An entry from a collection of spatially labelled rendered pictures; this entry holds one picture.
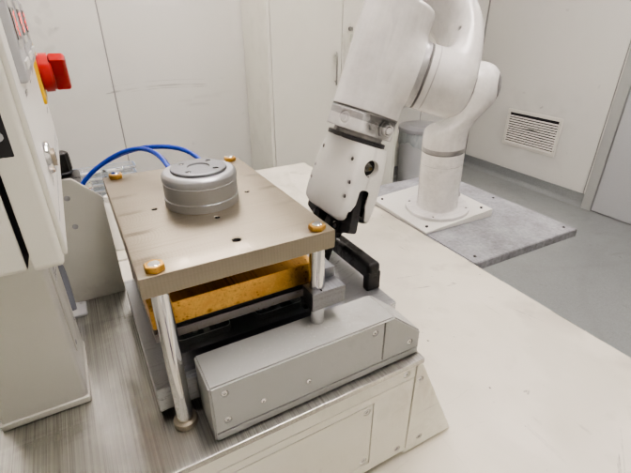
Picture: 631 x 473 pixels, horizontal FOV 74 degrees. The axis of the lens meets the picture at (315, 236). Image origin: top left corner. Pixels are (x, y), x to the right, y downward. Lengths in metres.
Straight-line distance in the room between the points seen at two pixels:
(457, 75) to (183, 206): 0.33
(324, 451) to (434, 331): 0.40
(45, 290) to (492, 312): 0.79
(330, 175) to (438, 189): 0.76
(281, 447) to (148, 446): 0.13
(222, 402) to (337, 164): 0.30
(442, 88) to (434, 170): 0.74
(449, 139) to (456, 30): 0.66
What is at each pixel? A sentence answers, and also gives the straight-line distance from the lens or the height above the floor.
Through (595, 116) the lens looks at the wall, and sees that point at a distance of 3.71.
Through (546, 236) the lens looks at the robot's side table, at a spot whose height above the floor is 0.75.
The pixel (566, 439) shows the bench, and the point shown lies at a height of 0.75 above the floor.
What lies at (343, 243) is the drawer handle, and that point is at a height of 1.01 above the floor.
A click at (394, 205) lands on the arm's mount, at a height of 0.76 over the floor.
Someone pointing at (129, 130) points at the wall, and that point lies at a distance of 2.96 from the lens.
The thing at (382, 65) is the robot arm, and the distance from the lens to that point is 0.51.
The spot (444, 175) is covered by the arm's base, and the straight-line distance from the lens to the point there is 1.25.
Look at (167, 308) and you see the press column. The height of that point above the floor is 1.07.
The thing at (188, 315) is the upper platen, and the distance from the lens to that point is 0.42.
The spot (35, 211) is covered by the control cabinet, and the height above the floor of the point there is 1.19.
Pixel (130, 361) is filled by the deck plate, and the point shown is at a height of 0.93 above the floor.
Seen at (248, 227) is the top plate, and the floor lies 1.11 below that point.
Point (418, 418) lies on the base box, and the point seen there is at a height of 0.82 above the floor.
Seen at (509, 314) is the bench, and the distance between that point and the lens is 0.96.
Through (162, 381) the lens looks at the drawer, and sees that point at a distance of 0.47.
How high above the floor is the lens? 1.29
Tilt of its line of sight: 27 degrees down
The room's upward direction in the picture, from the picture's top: straight up
